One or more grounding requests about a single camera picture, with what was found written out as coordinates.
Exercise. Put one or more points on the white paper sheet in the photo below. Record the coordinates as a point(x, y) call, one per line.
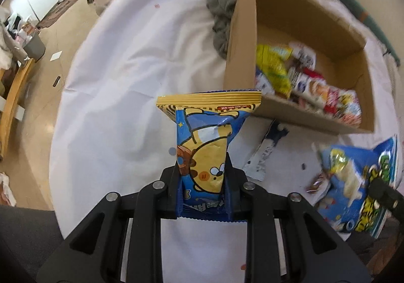
point(56, 56)

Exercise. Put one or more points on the grey crumpled cloth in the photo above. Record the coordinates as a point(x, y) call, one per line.
point(224, 12)

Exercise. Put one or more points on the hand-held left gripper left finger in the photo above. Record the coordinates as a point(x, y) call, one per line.
point(180, 204)

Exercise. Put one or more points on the wooden bench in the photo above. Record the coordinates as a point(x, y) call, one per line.
point(14, 97)

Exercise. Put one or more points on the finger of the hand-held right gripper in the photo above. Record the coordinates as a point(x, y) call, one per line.
point(383, 193)

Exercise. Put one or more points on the clear wrapper brown snack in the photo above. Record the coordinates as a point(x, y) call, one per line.
point(317, 183)

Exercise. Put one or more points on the teal patterned cloth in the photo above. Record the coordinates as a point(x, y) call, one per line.
point(369, 15)

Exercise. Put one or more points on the small dark object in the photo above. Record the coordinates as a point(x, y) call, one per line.
point(56, 81)

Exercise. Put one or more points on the grey trash bin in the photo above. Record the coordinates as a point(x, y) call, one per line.
point(34, 46)

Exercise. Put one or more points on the cardboard box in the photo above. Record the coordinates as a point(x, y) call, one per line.
point(243, 49)

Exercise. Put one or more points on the patterned rug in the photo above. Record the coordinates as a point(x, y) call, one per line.
point(60, 8)

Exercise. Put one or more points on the large blue cartoon snack packet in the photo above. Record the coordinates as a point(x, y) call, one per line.
point(347, 175)

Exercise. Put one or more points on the white dotted snack packet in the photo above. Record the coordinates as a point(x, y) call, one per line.
point(258, 160)

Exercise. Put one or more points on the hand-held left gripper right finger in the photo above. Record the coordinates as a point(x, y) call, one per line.
point(228, 204)

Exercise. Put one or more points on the blue bear snack packet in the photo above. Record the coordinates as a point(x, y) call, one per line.
point(202, 157)

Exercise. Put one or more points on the row of assorted snacks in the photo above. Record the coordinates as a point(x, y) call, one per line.
point(318, 90)

